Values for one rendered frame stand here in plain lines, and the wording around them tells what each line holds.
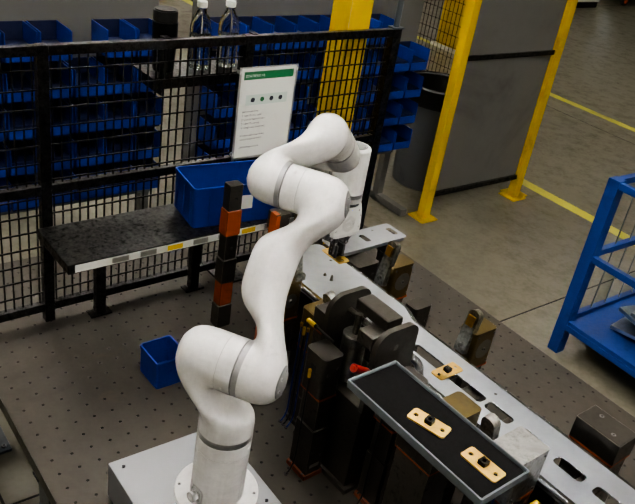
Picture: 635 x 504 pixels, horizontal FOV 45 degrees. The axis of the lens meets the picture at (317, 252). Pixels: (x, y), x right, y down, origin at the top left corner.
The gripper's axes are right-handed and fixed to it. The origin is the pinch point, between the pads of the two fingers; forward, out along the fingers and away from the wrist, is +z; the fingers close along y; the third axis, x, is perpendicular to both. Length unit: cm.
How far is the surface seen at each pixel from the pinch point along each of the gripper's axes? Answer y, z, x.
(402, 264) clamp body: 20.3, 5.9, -7.8
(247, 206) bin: -6.9, 2.2, 34.9
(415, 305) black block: 15.2, 11.4, -20.1
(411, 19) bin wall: 204, -11, 181
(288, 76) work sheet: 18, -31, 54
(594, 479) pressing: 2, 10, -89
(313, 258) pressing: 2.8, 10.4, 11.9
